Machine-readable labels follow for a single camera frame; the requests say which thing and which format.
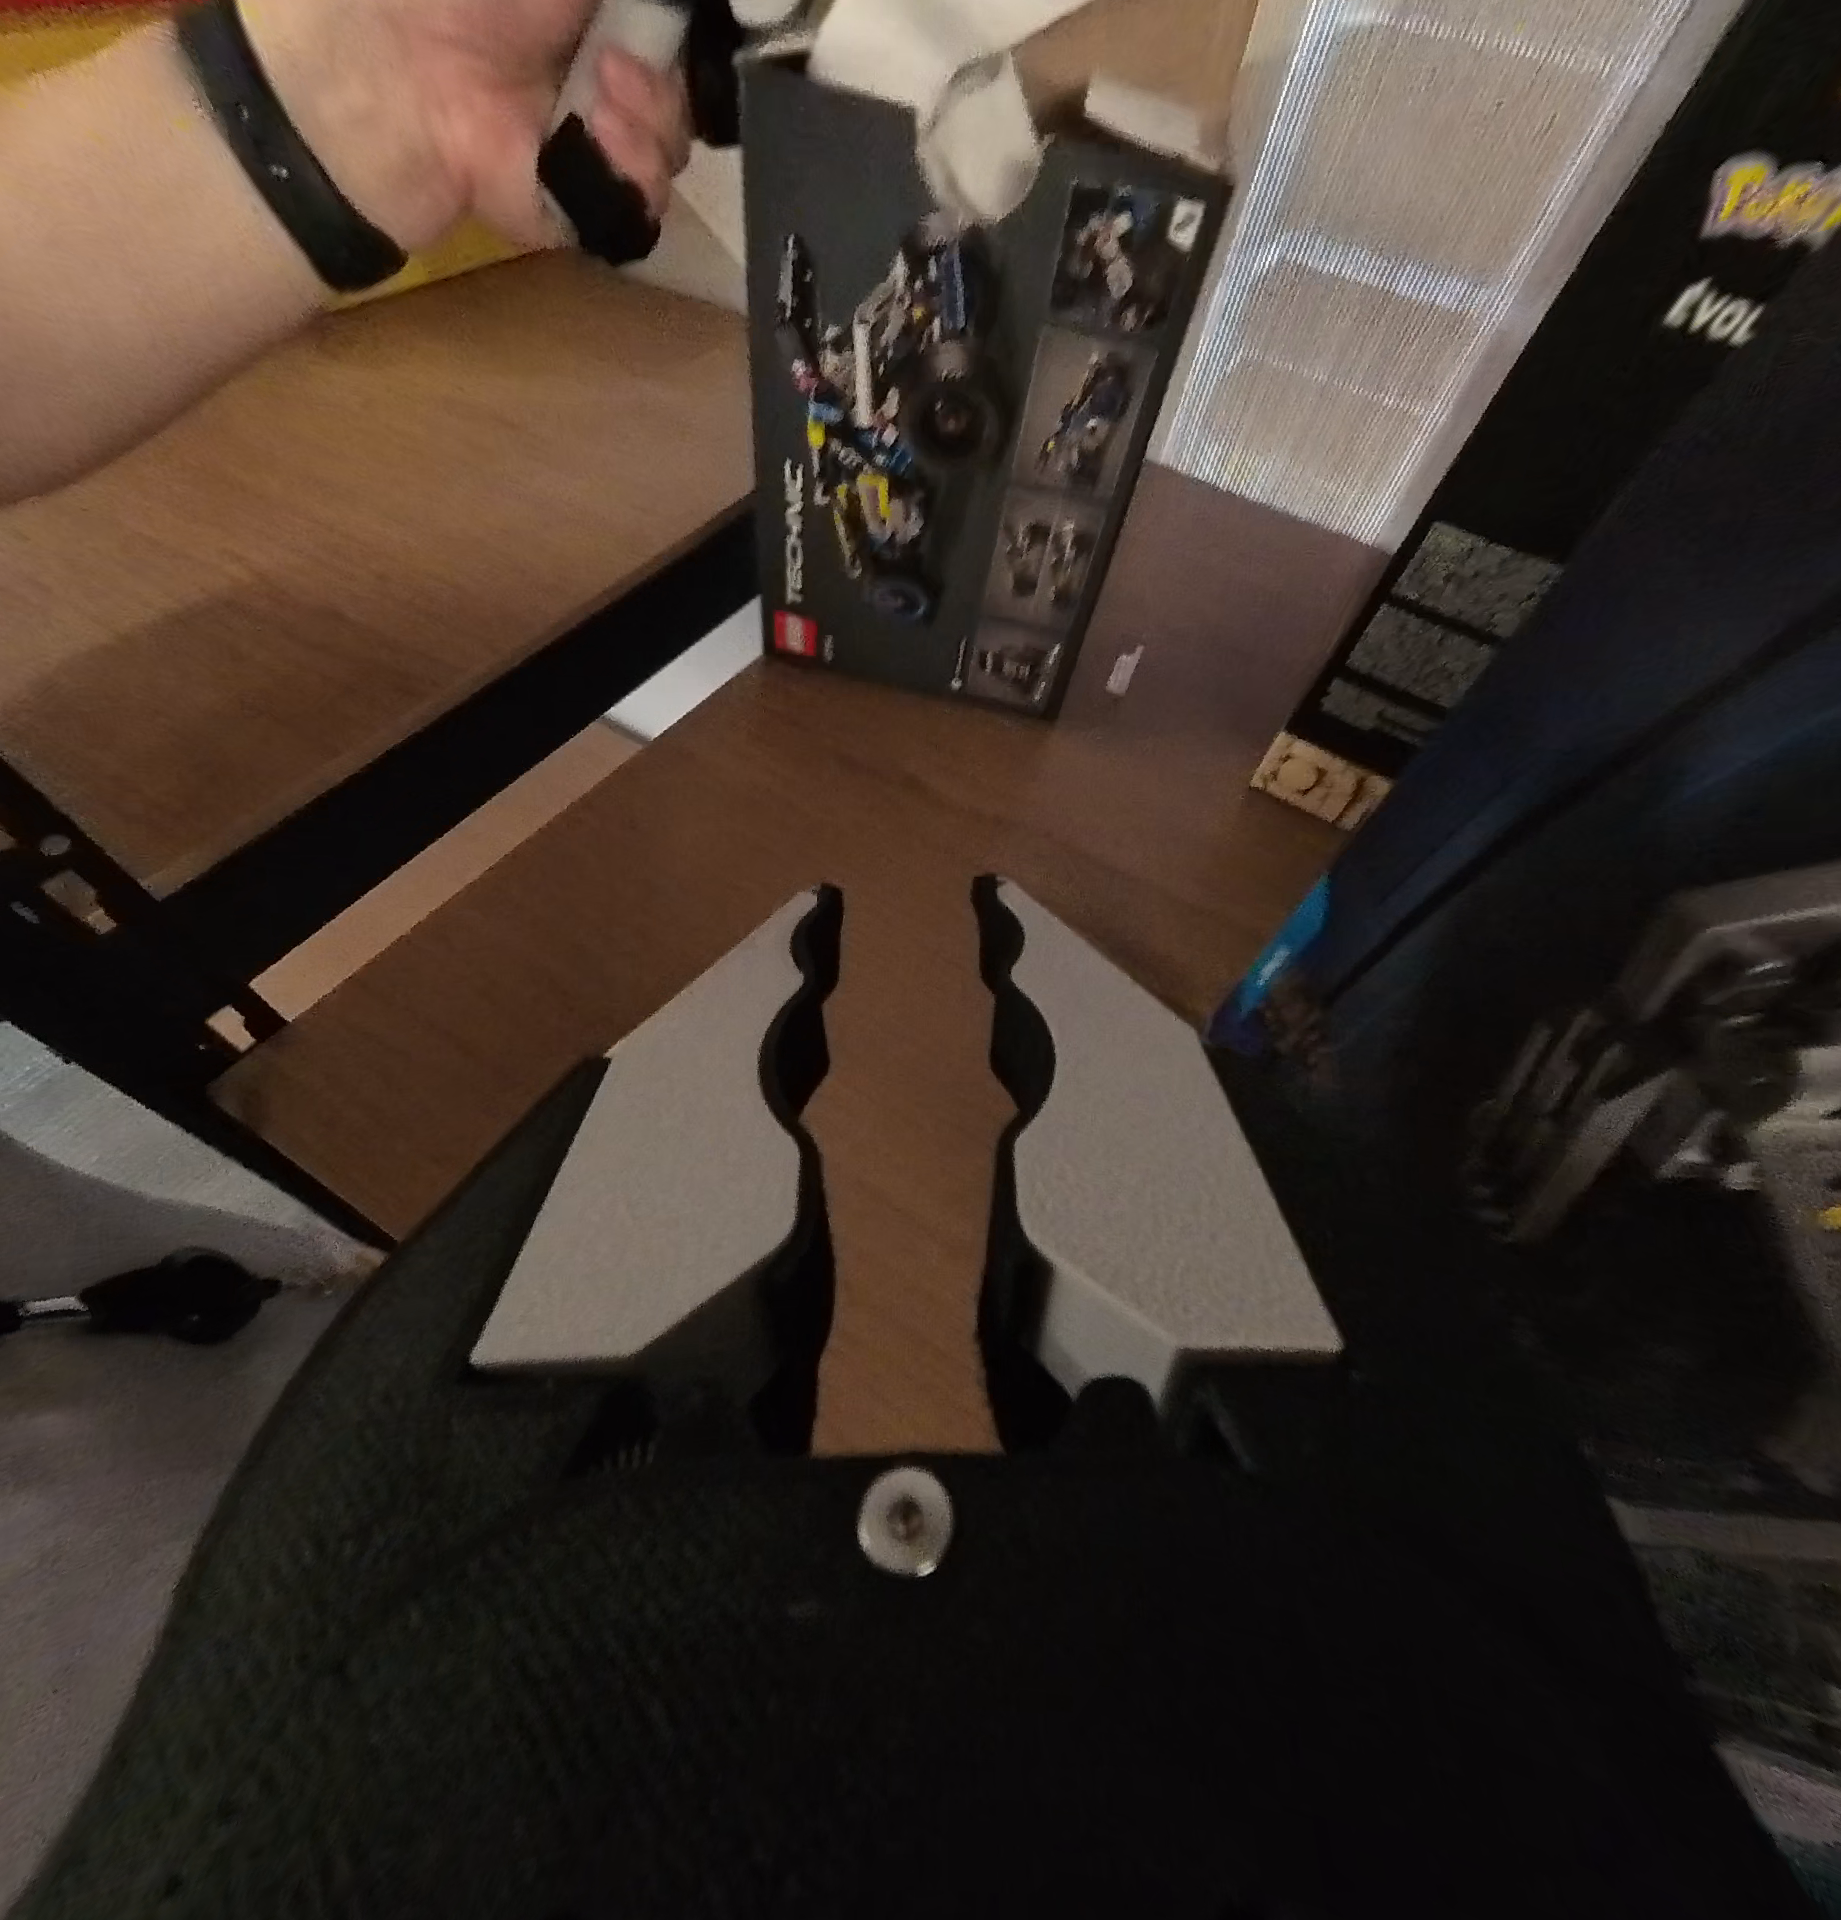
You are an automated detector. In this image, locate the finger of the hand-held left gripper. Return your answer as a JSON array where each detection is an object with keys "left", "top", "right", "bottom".
[
  {"left": 811, "top": 0, "right": 1012, "bottom": 116},
  {"left": 916, "top": 56, "right": 1056, "bottom": 226}
]

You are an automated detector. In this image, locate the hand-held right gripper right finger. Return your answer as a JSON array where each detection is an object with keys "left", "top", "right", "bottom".
[{"left": 975, "top": 877, "right": 1348, "bottom": 1405}]

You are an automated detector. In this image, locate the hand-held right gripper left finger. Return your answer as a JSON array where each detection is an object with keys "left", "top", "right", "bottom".
[{"left": 471, "top": 885, "right": 854, "bottom": 1388}]

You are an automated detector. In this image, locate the black racing car toy box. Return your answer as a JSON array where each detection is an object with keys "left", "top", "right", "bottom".
[{"left": 748, "top": 45, "right": 1237, "bottom": 722}]

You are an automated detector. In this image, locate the dark wooden shelf board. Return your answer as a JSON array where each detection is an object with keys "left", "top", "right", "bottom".
[{"left": 216, "top": 449, "right": 1417, "bottom": 1456}]

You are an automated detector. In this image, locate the black metal rack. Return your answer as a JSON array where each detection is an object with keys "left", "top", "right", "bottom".
[{"left": 0, "top": 494, "right": 786, "bottom": 1261}]

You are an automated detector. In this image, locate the black toy box yellow emblem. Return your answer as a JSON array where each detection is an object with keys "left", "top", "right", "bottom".
[{"left": 1221, "top": 240, "right": 1841, "bottom": 1920}]

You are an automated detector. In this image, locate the person's left forearm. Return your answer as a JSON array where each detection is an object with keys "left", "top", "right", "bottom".
[{"left": 0, "top": 0, "right": 352, "bottom": 518}]

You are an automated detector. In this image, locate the person's left hand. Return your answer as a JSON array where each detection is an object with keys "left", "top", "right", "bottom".
[{"left": 316, "top": 0, "right": 697, "bottom": 256}]

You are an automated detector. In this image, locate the black wristband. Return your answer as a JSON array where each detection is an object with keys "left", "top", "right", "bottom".
[{"left": 171, "top": 0, "right": 411, "bottom": 296}]

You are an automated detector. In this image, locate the black badge reel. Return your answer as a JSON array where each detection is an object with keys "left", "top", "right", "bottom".
[{"left": 0, "top": 1245, "right": 286, "bottom": 1351}]

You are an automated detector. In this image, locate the brown wooden shelf board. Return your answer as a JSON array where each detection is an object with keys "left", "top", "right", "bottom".
[{"left": 0, "top": 254, "right": 764, "bottom": 894}]

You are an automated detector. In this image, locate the dark blue toy box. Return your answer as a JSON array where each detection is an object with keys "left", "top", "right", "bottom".
[{"left": 1252, "top": 0, "right": 1841, "bottom": 836}]

